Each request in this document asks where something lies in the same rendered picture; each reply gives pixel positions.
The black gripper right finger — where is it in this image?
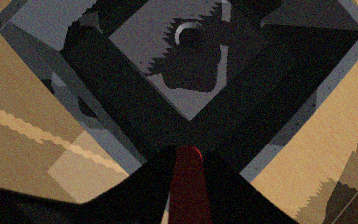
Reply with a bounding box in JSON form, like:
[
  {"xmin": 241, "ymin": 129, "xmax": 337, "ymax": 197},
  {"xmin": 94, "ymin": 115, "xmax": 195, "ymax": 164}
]
[{"xmin": 203, "ymin": 151, "xmax": 299, "ymax": 224}]

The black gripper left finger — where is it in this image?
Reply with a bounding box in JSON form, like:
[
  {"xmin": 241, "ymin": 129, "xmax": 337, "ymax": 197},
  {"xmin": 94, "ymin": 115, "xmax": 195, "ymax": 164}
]
[{"xmin": 0, "ymin": 145, "xmax": 176, "ymax": 224}]

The black open box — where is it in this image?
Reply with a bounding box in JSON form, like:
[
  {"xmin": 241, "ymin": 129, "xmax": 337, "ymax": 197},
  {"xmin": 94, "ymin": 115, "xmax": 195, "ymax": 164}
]
[{"xmin": 0, "ymin": 0, "xmax": 358, "ymax": 183}]

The red peg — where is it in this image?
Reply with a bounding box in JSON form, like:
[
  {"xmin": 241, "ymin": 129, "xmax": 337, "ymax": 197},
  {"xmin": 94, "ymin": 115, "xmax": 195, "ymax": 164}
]
[{"xmin": 167, "ymin": 145, "xmax": 212, "ymax": 224}]

